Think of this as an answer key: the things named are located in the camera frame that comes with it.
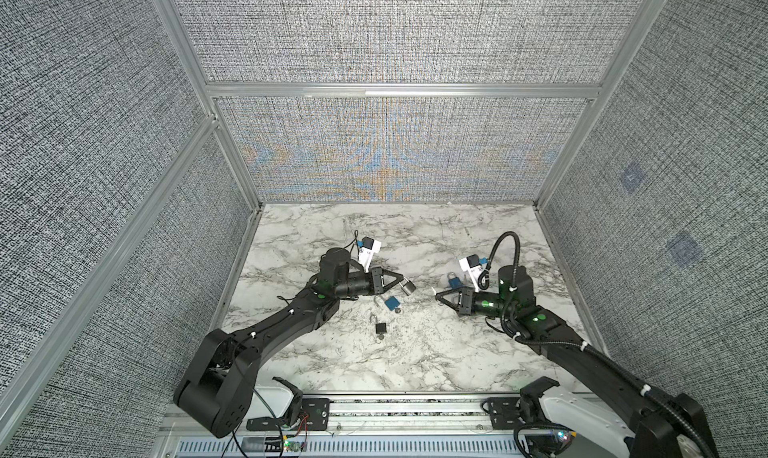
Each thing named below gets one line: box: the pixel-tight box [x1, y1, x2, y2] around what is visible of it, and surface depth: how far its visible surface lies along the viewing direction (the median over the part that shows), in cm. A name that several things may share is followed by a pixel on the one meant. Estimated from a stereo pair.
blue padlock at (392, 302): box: [384, 296, 401, 311], surface depth 94 cm
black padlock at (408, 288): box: [399, 276, 417, 296], surface depth 78 cm
